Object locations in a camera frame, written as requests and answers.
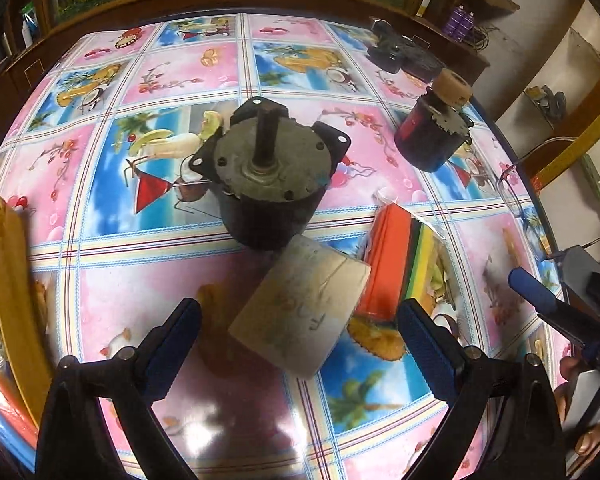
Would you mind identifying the person's right hand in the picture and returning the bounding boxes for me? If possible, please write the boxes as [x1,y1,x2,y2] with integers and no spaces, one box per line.
[554,355,600,456]

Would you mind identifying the eyeglasses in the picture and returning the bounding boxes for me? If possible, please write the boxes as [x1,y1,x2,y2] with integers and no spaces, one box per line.
[495,135,600,263]

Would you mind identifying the multicolour sponge pack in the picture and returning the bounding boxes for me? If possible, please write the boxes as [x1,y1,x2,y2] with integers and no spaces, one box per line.
[352,187,453,323]

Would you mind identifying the purple bottle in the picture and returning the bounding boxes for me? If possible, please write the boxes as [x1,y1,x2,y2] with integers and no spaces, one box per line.
[442,5,463,41]
[459,7,477,43]

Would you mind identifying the small dark gadget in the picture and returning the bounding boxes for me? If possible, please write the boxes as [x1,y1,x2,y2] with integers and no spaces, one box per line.
[525,85,568,126]

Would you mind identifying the beige paper roll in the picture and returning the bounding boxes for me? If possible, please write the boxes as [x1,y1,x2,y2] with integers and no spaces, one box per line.
[226,234,372,380]

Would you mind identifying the large black motor with shaft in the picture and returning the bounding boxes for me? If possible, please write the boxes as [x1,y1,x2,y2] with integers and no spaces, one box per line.
[186,96,352,252]

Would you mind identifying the white green bottle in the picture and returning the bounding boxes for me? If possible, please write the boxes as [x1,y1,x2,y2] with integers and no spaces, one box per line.
[21,10,37,50]

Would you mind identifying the flat black motor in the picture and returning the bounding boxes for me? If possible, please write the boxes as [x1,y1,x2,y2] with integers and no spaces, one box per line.
[367,16,447,82]

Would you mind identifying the orange red item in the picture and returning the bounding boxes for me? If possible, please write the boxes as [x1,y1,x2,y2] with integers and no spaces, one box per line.
[0,372,38,453]

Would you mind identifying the yellow rimmed white box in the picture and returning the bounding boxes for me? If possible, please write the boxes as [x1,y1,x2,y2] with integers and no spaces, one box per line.
[0,194,48,466]

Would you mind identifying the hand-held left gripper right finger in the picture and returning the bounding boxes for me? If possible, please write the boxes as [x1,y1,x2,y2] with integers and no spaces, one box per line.
[397,299,566,480]

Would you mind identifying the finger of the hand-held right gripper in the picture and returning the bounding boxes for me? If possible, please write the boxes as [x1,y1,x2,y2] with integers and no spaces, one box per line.
[509,267,586,346]

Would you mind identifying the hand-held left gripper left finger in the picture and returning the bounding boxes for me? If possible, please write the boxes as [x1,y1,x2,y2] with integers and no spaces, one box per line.
[35,297,203,480]

